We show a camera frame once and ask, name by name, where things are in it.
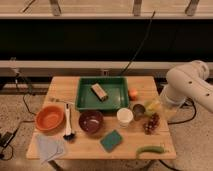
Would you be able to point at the green sponge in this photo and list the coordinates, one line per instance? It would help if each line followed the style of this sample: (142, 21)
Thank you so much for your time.
(111, 140)

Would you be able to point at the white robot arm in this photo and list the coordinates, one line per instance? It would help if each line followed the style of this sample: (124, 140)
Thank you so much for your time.
(188, 81)

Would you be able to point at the purple bowl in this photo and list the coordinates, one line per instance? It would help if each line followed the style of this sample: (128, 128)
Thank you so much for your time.
(91, 121)

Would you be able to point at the orange bowl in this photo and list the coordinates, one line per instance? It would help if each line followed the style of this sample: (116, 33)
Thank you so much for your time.
(49, 118)

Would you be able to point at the green plastic tray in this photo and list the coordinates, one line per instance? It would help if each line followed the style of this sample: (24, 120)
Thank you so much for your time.
(115, 87)

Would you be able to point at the wooden block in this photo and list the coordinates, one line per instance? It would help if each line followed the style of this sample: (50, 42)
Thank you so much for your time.
(99, 91)

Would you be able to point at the orange fruit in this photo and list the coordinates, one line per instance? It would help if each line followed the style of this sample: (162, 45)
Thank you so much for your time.
(133, 94)

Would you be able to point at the white cup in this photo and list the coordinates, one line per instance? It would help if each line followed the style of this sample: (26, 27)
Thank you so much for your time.
(124, 117)

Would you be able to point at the wooden table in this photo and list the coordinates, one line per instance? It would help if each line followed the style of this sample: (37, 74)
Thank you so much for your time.
(89, 147)

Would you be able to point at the yellow green toy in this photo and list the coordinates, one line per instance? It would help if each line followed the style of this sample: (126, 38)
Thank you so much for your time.
(152, 107)

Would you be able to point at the silver fork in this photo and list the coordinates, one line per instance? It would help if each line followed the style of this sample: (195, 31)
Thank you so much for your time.
(52, 99)

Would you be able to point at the bunch of red grapes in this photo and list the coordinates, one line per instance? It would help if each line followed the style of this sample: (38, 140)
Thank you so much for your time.
(151, 124)

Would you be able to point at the green cucumber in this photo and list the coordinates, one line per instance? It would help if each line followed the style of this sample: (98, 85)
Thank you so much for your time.
(152, 149)

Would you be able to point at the grey cloth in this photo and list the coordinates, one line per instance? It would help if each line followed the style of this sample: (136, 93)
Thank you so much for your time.
(48, 148)

